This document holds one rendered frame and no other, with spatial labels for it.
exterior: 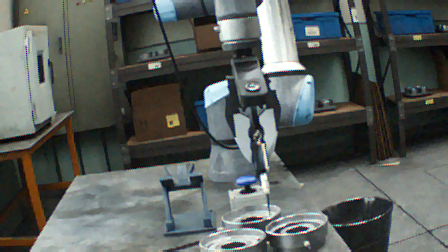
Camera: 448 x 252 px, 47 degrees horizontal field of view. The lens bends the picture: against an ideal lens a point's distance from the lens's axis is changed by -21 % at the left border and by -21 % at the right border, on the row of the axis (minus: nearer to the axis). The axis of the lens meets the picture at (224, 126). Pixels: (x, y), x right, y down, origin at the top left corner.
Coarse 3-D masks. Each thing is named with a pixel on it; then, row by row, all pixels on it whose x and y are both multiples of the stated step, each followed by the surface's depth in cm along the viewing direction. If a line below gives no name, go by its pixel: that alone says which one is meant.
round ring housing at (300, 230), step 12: (288, 216) 103; (300, 216) 103; (312, 216) 102; (324, 216) 99; (276, 228) 101; (288, 228) 100; (300, 228) 100; (312, 228) 97; (324, 228) 95; (276, 240) 94; (288, 240) 93; (300, 240) 93; (312, 240) 93; (324, 240) 97
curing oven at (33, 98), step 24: (0, 48) 292; (24, 48) 293; (48, 48) 350; (0, 72) 294; (24, 72) 295; (48, 72) 337; (0, 96) 296; (24, 96) 297; (48, 96) 332; (0, 120) 298; (24, 120) 299; (48, 120) 342
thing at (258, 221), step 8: (240, 208) 113; (248, 208) 113; (256, 208) 113; (264, 208) 112; (272, 208) 111; (280, 208) 108; (224, 216) 110; (232, 216) 112; (240, 216) 112; (248, 216) 111; (256, 216) 110; (264, 216) 109; (280, 216) 106; (224, 224) 106; (232, 224) 104; (240, 224) 103; (248, 224) 103; (256, 224) 103; (264, 224) 103
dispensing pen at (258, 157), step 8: (256, 136) 113; (256, 144) 112; (256, 152) 110; (256, 160) 109; (264, 160) 109; (256, 168) 109; (264, 168) 108; (256, 176) 111; (264, 176) 109; (264, 184) 109; (264, 192) 108
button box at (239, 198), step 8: (232, 192) 123; (240, 192) 121; (248, 192) 120; (256, 192) 120; (232, 200) 118; (240, 200) 118; (248, 200) 119; (256, 200) 119; (264, 200) 119; (232, 208) 120
